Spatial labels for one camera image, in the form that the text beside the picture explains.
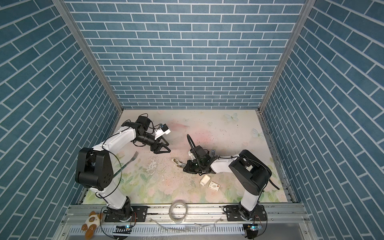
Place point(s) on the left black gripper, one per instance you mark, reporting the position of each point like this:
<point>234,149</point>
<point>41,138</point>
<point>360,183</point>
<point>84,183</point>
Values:
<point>157,148</point>

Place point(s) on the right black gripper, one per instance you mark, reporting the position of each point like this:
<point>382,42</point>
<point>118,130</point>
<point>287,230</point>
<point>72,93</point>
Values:
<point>189,167</point>

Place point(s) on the white staple box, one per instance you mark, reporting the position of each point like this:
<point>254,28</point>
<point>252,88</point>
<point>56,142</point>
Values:
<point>214,186</point>

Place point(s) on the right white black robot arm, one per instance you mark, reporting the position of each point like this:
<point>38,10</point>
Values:
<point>252,173</point>

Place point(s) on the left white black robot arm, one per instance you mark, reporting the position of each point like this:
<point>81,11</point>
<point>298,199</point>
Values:
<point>94,165</point>

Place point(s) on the silver fork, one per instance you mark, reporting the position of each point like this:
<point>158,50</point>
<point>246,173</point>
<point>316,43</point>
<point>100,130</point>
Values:
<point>125,165</point>

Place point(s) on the clear tape roll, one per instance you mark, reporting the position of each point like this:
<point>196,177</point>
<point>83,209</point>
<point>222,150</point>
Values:
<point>178,212</point>

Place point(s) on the brown white plush toy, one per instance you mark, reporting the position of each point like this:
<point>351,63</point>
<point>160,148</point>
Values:
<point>91,224</point>

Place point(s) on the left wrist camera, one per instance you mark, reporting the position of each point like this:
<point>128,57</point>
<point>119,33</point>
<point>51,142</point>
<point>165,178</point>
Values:
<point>163,129</point>

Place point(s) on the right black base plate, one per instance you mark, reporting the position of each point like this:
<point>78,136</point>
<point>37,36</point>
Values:
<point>236,213</point>

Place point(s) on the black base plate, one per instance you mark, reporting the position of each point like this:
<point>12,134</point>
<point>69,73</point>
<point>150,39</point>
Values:
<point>236,213</point>
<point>135,214</point>

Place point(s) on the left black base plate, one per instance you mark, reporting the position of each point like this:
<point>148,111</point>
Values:
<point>135,214</point>

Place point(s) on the aluminium front rail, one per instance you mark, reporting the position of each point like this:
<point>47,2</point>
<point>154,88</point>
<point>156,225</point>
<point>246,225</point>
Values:
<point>218,213</point>

